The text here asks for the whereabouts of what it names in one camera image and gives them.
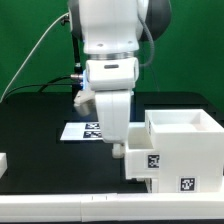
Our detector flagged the white marker sheet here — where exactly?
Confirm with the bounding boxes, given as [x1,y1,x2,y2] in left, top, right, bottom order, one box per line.
[60,122,102,141]

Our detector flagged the white cable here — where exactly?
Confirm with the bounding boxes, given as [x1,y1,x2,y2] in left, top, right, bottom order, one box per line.
[0,11,73,103]

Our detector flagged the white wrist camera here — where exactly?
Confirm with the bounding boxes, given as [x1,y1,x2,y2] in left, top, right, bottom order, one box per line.
[74,90,96,116]

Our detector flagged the white front border rail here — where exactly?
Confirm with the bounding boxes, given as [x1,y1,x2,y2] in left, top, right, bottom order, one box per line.
[0,192,224,222]

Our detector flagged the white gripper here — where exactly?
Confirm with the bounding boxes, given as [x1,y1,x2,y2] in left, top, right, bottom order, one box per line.
[95,90,131,144]

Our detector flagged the white drawer without knob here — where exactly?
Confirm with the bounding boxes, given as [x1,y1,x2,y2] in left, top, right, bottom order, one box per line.
[144,178,159,193]

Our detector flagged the black cables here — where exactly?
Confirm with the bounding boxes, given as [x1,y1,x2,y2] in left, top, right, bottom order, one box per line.
[3,75,84,98]

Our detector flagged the black camera stand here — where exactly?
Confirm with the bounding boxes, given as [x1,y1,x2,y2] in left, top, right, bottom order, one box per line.
[60,13,86,88]

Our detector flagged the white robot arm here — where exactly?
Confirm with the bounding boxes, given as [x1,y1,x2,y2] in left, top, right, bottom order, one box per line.
[68,0,171,144]

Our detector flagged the white block at left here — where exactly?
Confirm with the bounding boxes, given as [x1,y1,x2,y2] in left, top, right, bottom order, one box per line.
[0,153,7,178]

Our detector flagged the white drawer with knob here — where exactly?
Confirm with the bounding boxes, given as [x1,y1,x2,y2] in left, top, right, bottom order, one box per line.
[112,122,160,179]

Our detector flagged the white drawer cabinet box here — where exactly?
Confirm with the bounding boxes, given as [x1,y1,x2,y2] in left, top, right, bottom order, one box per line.
[145,109,224,193]

